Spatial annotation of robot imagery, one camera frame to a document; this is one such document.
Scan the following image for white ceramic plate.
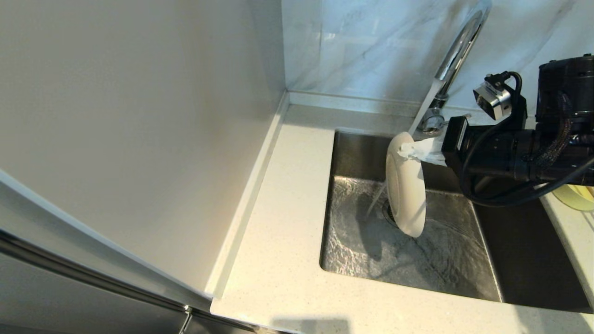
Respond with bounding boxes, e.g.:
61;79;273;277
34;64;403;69
386;132;427;238

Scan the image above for chrome gooseneck faucet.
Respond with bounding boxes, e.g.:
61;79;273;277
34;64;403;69
408;0;492;137

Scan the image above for yellow plastic bowl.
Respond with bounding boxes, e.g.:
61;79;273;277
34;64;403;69
552;184;594;212

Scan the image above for stainless steel sink basin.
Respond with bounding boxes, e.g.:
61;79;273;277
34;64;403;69
319;130;592;312

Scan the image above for tall cabinet with grey door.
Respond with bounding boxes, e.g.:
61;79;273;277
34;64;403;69
0;0;288;334

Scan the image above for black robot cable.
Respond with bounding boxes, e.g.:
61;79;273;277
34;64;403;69
459;71;594;208

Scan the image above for chrome door handle bar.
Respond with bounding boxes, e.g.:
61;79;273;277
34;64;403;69
0;230;258;334

